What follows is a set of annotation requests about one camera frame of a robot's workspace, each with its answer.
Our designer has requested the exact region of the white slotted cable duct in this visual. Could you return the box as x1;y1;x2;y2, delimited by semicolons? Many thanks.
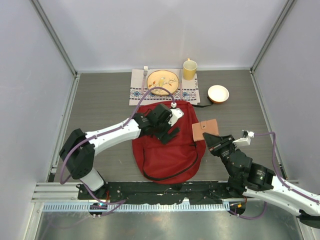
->
42;201;230;213

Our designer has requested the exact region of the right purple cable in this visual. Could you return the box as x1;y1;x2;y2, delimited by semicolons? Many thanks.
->
228;131;320;221

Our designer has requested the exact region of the white orange bowl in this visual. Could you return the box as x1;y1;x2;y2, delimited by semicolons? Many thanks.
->
207;85;230;104

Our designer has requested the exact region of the purple cable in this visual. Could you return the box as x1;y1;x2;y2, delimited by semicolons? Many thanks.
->
228;131;320;221
59;87;178;217

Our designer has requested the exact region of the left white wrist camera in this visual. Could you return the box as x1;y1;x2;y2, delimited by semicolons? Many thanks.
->
168;101;184;127

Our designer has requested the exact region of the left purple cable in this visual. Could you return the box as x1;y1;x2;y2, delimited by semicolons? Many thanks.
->
59;87;178;217

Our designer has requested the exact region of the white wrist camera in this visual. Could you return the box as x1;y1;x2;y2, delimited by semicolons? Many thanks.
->
232;130;255;147
168;101;184;127

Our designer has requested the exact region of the tan leather wallet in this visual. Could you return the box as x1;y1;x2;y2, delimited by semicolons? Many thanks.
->
192;119;220;142

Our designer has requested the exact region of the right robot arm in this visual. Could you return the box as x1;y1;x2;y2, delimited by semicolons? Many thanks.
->
203;130;320;229

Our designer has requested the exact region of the pink handled knife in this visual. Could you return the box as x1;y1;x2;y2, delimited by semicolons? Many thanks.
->
178;69;184;100

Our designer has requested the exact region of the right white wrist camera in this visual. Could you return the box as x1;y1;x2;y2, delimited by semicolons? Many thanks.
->
232;130;255;147

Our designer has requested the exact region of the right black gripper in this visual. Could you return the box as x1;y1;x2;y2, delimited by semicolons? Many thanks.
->
202;133;237;179

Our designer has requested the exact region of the yellow mug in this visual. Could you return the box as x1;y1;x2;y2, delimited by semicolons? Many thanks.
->
182;58;198;81

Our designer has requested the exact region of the bird pattern wooden plate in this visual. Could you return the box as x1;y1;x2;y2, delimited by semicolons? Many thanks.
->
147;70;179;96

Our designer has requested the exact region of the pink handled fork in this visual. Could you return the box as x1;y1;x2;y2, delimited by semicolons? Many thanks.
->
141;65;149;94

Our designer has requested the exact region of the red backpack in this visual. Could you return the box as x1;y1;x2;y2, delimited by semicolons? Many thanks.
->
132;100;207;185

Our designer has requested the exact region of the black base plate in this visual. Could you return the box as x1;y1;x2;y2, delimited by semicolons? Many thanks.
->
93;181;245;205

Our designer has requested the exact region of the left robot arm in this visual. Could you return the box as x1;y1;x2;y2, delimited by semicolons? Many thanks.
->
59;103;184;200

